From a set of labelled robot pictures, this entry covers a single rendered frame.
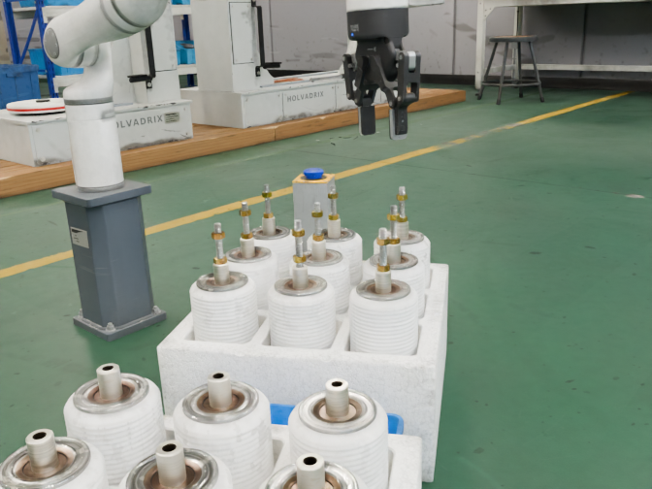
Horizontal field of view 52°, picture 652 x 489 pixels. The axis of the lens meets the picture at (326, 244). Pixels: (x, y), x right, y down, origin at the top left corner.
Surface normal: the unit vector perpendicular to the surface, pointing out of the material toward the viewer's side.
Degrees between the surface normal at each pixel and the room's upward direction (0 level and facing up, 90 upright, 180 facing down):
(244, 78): 90
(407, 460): 0
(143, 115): 90
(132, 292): 90
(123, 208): 90
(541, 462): 0
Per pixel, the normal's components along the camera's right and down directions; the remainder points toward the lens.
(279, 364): -0.22, 0.32
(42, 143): 0.75, 0.18
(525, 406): -0.04, -0.95
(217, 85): -0.66, 0.26
